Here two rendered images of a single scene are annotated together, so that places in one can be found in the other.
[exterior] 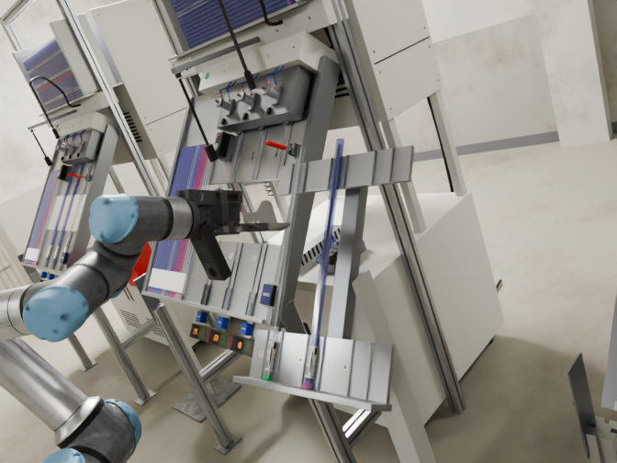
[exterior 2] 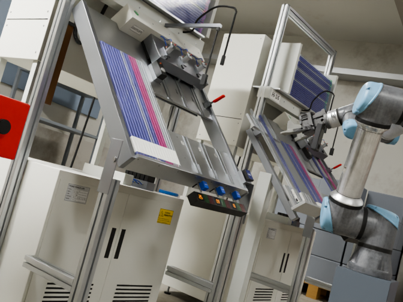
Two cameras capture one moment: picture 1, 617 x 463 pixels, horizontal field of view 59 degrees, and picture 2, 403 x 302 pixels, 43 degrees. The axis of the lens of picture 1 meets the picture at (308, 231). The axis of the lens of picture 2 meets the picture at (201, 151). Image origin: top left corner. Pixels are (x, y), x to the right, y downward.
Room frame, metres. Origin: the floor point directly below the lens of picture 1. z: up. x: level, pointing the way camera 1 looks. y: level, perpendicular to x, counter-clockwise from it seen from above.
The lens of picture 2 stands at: (1.89, 2.18, 0.67)
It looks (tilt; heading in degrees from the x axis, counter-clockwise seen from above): 5 degrees up; 257
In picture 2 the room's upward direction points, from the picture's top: 15 degrees clockwise
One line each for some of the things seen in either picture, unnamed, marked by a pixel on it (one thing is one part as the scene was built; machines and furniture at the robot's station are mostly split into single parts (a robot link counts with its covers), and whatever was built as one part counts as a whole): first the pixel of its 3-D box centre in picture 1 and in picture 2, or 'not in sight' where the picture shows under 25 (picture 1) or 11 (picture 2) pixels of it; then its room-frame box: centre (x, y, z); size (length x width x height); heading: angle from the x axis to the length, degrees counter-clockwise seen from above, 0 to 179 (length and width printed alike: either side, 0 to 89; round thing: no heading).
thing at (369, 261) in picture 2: not in sight; (371, 259); (0.83, 0.59, 0.60); 0.15 x 0.15 x 0.10
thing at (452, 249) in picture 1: (368, 303); (59, 241); (1.85, -0.12, 0.31); 0.70 x 0.65 x 0.62; 38
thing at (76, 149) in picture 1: (129, 235); not in sight; (2.87, 0.92, 0.66); 1.01 x 0.73 x 1.31; 128
